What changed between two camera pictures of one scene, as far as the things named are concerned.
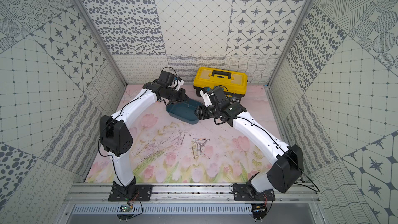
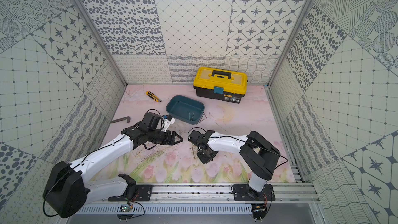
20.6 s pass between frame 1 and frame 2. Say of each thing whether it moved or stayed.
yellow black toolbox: stayed
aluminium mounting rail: stayed
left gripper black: moved
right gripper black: moved
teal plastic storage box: stayed
